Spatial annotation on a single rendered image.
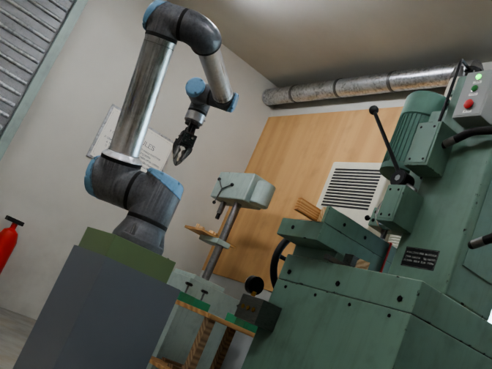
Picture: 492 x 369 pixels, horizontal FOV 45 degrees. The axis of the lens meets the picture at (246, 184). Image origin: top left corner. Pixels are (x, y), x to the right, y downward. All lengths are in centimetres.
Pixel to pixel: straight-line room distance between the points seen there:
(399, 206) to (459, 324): 37
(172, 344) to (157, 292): 212
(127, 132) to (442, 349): 123
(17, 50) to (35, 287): 171
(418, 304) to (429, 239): 26
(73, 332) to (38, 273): 275
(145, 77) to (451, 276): 119
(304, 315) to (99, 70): 331
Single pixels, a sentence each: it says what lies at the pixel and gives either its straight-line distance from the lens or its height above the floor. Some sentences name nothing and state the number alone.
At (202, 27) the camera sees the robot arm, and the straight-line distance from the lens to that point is 211.
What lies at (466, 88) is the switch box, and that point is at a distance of 192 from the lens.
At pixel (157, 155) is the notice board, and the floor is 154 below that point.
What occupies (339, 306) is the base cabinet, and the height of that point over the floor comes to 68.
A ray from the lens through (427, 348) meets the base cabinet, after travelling 166.
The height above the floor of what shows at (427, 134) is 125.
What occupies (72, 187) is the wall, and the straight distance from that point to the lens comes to 466.
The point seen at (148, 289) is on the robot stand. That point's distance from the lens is 200.
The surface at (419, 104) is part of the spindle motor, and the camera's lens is 215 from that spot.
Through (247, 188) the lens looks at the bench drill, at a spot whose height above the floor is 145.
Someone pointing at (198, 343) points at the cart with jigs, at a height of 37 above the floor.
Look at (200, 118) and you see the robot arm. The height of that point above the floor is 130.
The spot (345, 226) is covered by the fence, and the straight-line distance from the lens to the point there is 189.
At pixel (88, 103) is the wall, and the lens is 471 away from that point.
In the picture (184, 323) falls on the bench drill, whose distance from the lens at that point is 412.
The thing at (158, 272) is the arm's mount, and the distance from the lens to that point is 205.
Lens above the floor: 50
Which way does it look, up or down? 13 degrees up
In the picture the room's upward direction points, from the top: 24 degrees clockwise
